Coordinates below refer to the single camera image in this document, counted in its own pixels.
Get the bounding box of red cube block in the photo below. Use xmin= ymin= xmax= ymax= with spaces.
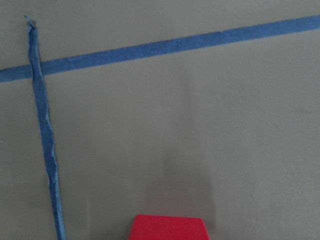
xmin=128 ymin=214 xmax=210 ymax=240

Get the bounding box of brown paper table cover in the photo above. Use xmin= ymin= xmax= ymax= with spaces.
xmin=0 ymin=0 xmax=320 ymax=240

